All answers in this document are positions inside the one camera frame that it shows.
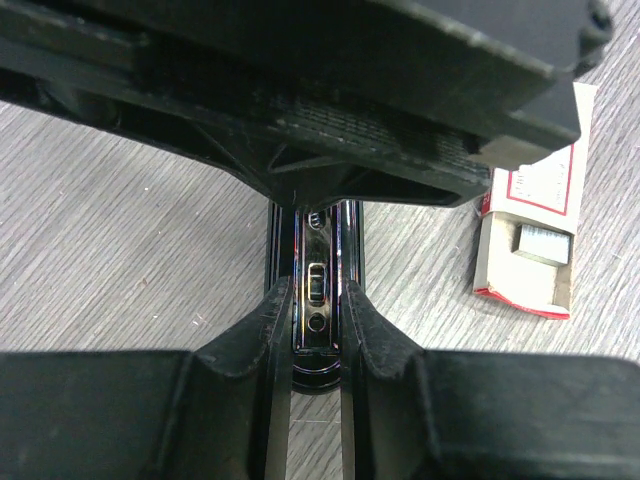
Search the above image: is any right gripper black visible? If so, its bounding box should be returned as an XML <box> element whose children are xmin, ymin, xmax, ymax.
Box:
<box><xmin>1</xmin><ymin>1</ymin><xmax>613</xmax><ymax>210</ymax></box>

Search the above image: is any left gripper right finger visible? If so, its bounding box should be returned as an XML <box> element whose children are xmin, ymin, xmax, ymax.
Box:
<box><xmin>340</xmin><ymin>281</ymin><xmax>639</xmax><ymax>479</ymax></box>

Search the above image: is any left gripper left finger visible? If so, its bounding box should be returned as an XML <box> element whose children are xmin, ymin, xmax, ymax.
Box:
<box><xmin>1</xmin><ymin>278</ymin><xmax>293</xmax><ymax>479</ymax></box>

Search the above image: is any black stapler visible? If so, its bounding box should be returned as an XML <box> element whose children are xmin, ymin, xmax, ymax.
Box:
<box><xmin>264</xmin><ymin>200</ymin><xmax>365</xmax><ymax>395</ymax></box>

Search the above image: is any red white staple box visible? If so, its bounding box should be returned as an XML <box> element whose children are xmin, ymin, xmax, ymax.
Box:
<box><xmin>473</xmin><ymin>82</ymin><xmax>598</xmax><ymax>320</ymax></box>

